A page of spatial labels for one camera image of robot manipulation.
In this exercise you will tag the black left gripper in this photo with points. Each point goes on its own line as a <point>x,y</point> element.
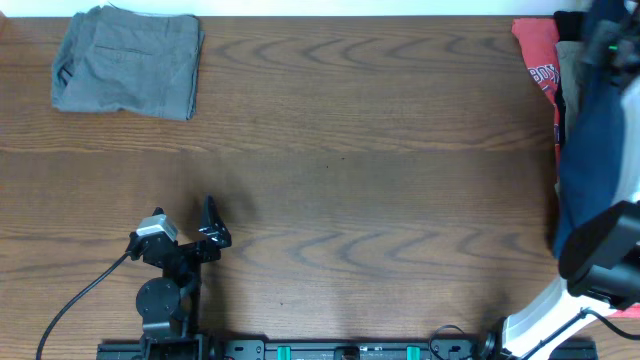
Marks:
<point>185,249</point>

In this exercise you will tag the dark blue shorts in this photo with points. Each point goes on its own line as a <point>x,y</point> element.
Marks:
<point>599,165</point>

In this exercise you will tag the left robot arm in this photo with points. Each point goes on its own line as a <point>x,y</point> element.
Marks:
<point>169,304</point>

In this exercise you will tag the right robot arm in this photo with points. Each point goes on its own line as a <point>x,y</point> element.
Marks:
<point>598,234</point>

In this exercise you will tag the beige khaki shorts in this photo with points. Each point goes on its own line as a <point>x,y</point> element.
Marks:
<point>568,94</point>

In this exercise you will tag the black garment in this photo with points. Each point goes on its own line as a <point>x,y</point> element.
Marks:
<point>569,25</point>

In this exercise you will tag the folded grey shorts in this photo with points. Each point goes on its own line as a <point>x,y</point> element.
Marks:
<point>111,60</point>

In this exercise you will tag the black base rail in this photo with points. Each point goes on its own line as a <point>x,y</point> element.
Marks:
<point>260,350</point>

